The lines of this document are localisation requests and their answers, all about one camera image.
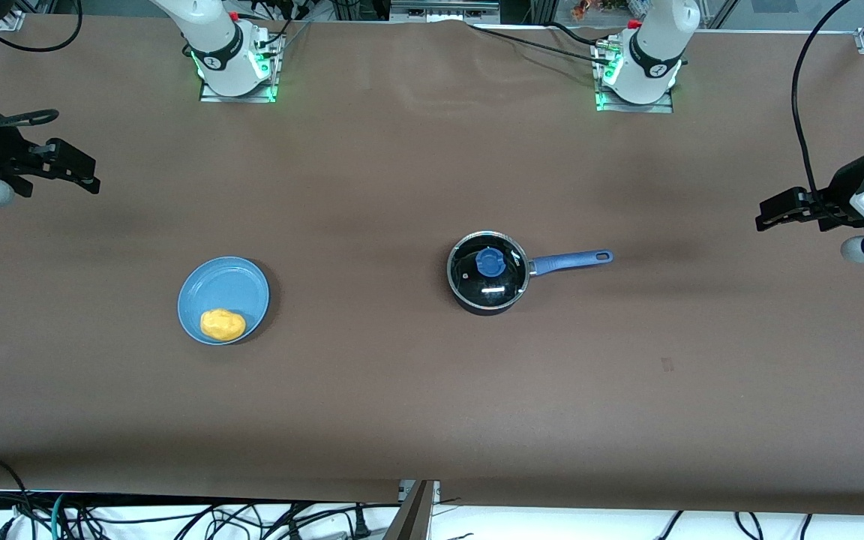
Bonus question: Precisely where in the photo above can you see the yellow potato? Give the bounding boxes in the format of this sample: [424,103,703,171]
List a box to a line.
[200,308,247,343]

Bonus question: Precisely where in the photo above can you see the glass lid with blue knob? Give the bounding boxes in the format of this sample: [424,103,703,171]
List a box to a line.
[448,232,530,311]

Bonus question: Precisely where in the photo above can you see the blue round plate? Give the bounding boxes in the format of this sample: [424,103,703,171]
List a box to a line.
[177,256,271,346]

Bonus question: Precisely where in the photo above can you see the black cable loop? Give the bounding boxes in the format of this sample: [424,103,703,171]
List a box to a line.
[0,109,60,129]

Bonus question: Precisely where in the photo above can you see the long black gripper cable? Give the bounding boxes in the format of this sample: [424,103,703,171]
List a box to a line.
[791,0,853,215]

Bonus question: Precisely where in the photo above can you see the black table corner cable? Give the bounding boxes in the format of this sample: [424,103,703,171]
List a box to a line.
[0,0,84,54]

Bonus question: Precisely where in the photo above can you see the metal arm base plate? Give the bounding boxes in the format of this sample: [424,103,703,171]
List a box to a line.
[593,41,676,114]
[199,30,283,104]

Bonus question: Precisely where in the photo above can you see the dark pot with blue handle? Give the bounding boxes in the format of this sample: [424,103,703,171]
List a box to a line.
[446,231,614,317]

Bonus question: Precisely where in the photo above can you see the black base power cable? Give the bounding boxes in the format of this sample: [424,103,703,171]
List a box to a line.
[468,21,617,62]

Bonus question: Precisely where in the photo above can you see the black floor cable bundle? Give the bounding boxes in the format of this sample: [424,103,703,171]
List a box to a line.
[64,501,373,540]

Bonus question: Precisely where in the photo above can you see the aluminium frame profile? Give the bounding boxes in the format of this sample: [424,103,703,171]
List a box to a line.
[389,0,502,24]

